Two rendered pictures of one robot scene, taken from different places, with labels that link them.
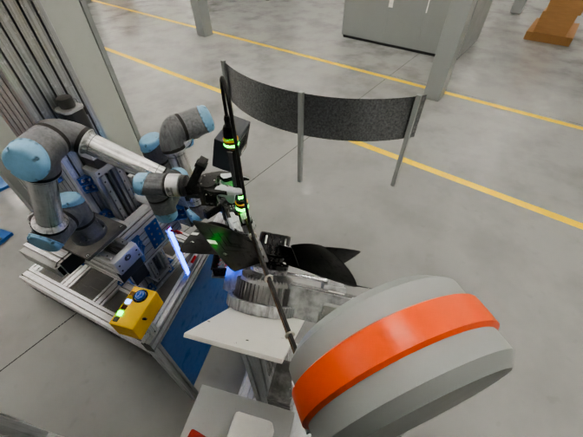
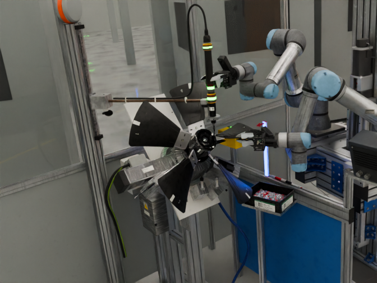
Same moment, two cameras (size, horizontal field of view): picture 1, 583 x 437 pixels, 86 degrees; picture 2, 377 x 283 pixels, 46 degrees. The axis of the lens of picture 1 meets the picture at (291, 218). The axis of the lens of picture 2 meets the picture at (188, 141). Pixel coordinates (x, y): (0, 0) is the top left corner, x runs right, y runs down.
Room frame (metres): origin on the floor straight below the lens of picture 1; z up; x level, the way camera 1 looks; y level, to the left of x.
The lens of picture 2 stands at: (2.06, -1.52, 1.94)
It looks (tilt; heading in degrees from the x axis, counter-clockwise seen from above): 20 degrees down; 131
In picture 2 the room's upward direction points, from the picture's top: 6 degrees counter-clockwise
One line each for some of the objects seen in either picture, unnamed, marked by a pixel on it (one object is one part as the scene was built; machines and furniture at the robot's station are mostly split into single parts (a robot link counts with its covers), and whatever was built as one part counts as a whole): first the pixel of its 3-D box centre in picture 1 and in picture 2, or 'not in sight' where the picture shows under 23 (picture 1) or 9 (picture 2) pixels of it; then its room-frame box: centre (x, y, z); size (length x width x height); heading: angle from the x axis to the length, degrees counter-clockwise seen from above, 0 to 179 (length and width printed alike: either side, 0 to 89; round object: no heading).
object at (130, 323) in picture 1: (138, 313); (233, 138); (0.57, 0.59, 1.02); 0.16 x 0.10 x 0.11; 165
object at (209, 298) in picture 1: (211, 298); (283, 244); (0.95, 0.49, 0.45); 0.82 x 0.01 x 0.66; 165
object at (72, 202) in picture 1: (70, 209); (317, 100); (0.96, 0.94, 1.20); 0.13 x 0.12 x 0.14; 175
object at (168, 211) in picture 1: (165, 203); (249, 89); (0.80, 0.44, 1.38); 0.11 x 0.08 x 0.11; 175
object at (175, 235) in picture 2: not in sight; (181, 239); (0.51, 0.09, 0.56); 0.19 x 0.04 x 0.04; 165
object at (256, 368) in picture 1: (265, 393); (170, 229); (0.40, 0.12, 0.57); 0.09 x 0.04 x 1.15; 75
